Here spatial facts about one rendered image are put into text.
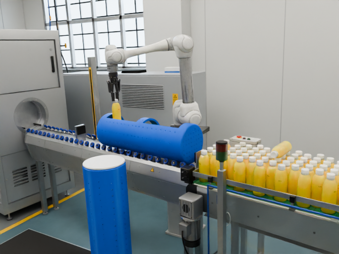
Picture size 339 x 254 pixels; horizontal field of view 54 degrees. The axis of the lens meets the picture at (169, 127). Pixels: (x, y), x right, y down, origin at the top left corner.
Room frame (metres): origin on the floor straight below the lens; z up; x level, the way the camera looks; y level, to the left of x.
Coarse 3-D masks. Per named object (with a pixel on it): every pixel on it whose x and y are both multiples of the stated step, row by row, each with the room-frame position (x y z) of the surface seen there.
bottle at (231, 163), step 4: (232, 160) 1.95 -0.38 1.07; (228, 164) 1.96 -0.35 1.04; (232, 164) 1.94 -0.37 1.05; (228, 168) 1.96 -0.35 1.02; (232, 168) 1.94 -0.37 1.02; (228, 172) 1.96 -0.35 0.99; (232, 172) 1.94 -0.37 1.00; (228, 176) 1.96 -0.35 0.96; (232, 176) 1.94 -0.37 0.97; (228, 184) 1.96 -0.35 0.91
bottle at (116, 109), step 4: (112, 104) 2.73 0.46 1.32; (116, 104) 2.72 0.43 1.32; (112, 108) 2.72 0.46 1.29; (116, 108) 2.71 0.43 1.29; (120, 108) 2.74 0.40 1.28; (112, 112) 2.73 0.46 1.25; (116, 112) 2.71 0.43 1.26; (120, 112) 2.74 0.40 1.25; (112, 116) 2.73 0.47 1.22; (116, 116) 2.71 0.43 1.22; (120, 116) 2.73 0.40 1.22
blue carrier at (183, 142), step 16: (96, 128) 2.72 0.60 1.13; (112, 128) 2.60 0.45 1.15; (128, 128) 2.50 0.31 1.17; (144, 128) 2.41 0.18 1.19; (160, 128) 2.34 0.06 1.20; (176, 128) 2.27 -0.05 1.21; (192, 128) 2.28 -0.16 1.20; (112, 144) 2.63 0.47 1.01; (128, 144) 2.49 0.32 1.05; (144, 144) 2.37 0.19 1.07; (160, 144) 2.27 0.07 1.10; (176, 144) 2.19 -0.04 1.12; (192, 144) 2.27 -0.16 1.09; (176, 160) 2.26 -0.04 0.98; (192, 160) 2.27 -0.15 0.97
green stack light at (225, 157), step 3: (216, 153) 1.71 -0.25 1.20; (219, 153) 1.69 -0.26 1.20; (222, 153) 1.69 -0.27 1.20; (225, 153) 1.69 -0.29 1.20; (216, 156) 1.71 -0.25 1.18; (219, 156) 1.69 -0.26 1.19; (222, 156) 1.69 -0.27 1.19; (225, 156) 1.69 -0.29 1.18; (216, 159) 1.71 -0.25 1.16; (219, 159) 1.69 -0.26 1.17; (222, 159) 1.69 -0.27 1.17; (225, 159) 1.69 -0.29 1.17
